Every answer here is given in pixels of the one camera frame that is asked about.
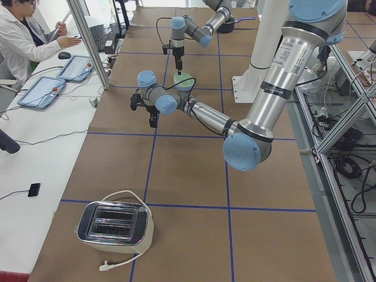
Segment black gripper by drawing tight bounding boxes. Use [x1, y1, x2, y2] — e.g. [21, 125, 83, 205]
[130, 93, 146, 111]
[172, 46, 184, 71]

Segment green bowl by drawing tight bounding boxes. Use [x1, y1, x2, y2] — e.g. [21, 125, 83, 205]
[173, 72, 192, 85]

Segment blue bowl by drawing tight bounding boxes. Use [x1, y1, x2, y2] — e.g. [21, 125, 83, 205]
[174, 78, 195, 92]

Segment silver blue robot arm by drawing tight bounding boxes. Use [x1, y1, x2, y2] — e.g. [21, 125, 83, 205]
[163, 1, 232, 75]
[130, 1, 347, 171]

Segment small metal cylinder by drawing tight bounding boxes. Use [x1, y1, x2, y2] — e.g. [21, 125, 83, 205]
[89, 97, 98, 108]

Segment dark blue saucepan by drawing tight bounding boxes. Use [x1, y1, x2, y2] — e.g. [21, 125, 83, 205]
[217, 16, 256, 33]

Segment far blue teach pendant tablet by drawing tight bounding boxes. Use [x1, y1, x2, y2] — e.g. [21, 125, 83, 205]
[56, 55, 93, 82]

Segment blue teach pendant tablet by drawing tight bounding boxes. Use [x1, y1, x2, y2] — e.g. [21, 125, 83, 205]
[56, 55, 93, 82]
[17, 76, 66, 109]

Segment black keyboard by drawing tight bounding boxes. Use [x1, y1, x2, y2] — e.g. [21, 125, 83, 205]
[89, 24, 105, 52]

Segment black computer mouse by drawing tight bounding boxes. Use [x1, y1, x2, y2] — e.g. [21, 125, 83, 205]
[58, 52, 71, 59]

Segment near blue teach pendant tablet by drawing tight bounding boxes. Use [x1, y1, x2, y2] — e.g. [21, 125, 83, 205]
[17, 76, 66, 109]

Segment person in white coat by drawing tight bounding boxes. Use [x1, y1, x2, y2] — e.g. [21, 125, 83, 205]
[1, 1, 81, 85]

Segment white chrome toaster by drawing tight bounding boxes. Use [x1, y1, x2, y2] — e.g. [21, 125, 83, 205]
[76, 201, 154, 254]

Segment small black box on desk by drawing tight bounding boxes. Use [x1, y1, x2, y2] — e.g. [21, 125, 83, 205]
[28, 183, 41, 197]

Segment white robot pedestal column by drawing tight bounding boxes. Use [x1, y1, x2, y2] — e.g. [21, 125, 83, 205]
[233, 0, 289, 103]

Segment aluminium frame post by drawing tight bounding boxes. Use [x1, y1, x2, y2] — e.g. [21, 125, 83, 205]
[67, 0, 110, 90]

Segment aluminium side frame rail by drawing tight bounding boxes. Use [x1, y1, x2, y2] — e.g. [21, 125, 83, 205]
[293, 43, 376, 282]

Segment white toaster power cable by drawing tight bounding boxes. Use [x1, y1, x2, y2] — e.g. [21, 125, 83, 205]
[99, 190, 145, 272]

